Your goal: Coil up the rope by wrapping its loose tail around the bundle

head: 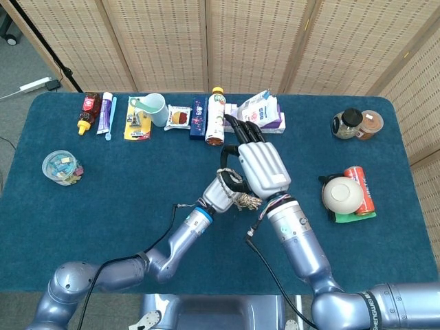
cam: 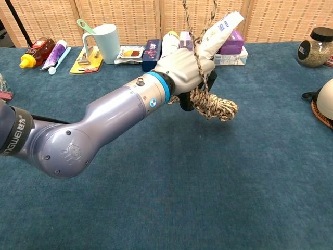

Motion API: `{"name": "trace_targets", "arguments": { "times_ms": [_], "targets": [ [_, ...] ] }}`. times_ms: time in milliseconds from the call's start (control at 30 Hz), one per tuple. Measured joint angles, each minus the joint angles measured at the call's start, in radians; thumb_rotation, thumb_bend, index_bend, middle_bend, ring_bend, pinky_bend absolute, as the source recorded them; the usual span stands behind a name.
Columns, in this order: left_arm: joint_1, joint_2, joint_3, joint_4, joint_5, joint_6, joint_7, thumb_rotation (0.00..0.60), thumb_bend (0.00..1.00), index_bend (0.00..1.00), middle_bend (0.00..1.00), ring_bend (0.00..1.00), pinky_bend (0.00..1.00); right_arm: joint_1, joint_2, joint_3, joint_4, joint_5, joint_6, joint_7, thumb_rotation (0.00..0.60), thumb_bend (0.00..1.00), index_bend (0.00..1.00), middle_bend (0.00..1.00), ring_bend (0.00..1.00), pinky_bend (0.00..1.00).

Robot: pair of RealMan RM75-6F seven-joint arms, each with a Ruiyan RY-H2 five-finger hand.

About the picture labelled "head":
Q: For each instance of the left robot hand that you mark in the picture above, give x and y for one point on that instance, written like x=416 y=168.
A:
x=218 y=196

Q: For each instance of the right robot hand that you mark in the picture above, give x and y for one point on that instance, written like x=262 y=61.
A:
x=266 y=165

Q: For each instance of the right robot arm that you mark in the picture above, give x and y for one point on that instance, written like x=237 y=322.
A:
x=302 y=247

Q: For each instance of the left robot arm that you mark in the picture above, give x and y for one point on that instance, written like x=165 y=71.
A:
x=178 y=240

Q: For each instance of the cream upturned bowl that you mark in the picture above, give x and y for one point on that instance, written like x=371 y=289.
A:
x=342 y=194

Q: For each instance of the purple box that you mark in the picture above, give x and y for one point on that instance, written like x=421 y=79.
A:
x=273 y=123

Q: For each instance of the white plastic bag blue print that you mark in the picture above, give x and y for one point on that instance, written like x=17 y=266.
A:
x=256 y=108

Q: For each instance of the purple drink carton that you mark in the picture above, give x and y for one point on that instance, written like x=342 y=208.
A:
x=229 y=111

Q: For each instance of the white drink bottle yellow cap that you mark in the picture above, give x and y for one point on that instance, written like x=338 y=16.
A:
x=214 y=117

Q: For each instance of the dark blue carton box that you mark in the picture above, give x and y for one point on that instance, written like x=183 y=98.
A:
x=198 y=120

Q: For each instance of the white snack packet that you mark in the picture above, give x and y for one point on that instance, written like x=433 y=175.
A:
x=178 y=118

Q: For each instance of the glass jar black lid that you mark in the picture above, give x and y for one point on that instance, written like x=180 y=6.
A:
x=345 y=122

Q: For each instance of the blue felt table cover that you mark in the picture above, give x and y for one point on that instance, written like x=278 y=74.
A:
x=120 y=192

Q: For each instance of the pale blue plastic mug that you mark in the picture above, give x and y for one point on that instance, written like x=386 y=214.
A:
x=158 y=115

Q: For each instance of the yellow razor blister pack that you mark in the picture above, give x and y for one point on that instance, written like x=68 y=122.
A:
x=137 y=132

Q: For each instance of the orange drink can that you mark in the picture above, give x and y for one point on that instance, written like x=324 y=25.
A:
x=364 y=196

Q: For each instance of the green cloth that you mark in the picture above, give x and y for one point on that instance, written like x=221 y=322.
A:
x=354 y=219

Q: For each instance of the spice jar brown lid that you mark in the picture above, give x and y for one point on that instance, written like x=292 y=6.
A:
x=371 y=122

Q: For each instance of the blue-grey robot torso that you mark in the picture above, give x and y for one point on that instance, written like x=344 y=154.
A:
x=213 y=313

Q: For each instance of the light blue toothbrush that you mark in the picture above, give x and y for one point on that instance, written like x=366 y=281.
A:
x=111 y=117

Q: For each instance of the purple toothpaste tube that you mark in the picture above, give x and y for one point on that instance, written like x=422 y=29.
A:
x=104 y=113

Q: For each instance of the brown honey bottle yellow cap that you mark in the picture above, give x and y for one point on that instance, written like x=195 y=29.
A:
x=90 y=110

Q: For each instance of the clear tub of coloured clips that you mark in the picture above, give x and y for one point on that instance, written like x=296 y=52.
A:
x=62 y=168

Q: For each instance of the black power adapter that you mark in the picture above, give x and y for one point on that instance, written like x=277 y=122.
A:
x=53 y=85

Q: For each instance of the white power strip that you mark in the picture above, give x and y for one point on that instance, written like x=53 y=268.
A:
x=34 y=85

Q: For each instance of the black stand pole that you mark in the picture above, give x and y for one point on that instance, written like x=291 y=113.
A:
x=41 y=41

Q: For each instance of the black chair base with wheel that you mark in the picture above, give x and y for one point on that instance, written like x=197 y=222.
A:
x=8 y=31

